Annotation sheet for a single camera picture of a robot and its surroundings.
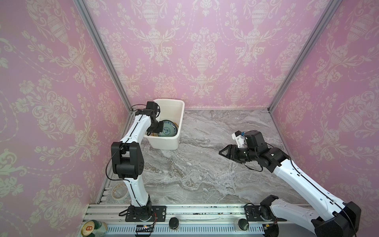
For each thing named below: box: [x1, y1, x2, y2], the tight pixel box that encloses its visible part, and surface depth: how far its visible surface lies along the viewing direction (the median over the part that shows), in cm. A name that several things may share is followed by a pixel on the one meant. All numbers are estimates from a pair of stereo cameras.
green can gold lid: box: [80, 219, 108, 237], surface depth 64 cm
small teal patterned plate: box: [157, 119, 178, 137], surface depth 99 cm
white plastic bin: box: [144, 98, 186, 151], surface depth 98 cm
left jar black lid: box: [168, 217, 180, 230], surface depth 65 cm
